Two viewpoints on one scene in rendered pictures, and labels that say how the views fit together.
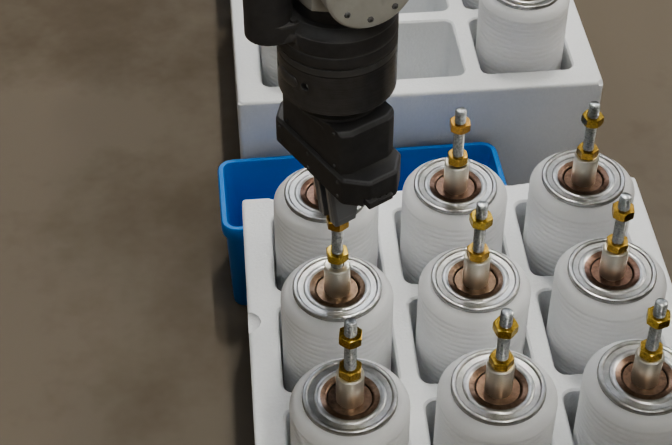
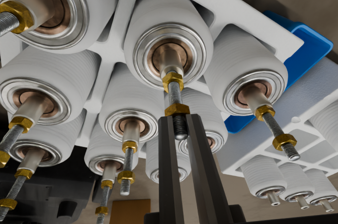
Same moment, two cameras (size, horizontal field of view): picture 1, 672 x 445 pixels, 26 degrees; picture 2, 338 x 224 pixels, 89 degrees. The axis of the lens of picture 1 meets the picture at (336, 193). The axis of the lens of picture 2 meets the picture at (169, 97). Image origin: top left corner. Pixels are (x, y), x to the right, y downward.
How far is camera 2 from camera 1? 108 cm
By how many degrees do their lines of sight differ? 37
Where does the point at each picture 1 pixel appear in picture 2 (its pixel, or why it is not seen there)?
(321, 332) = (136, 24)
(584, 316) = (95, 146)
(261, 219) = (282, 44)
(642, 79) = not seen: hidden behind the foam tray
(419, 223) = not seen: hidden behind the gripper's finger
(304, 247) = (232, 57)
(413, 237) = (196, 107)
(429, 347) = (128, 77)
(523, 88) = (240, 159)
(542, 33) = (250, 181)
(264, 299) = (229, 9)
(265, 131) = (324, 75)
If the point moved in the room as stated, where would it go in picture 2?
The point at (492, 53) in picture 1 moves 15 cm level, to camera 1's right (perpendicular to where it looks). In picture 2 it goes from (261, 161) to (223, 183)
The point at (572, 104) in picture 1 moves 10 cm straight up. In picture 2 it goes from (224, 160) to (236, 195)
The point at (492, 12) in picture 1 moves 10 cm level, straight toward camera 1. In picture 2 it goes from (272, 180) to (250, 170)
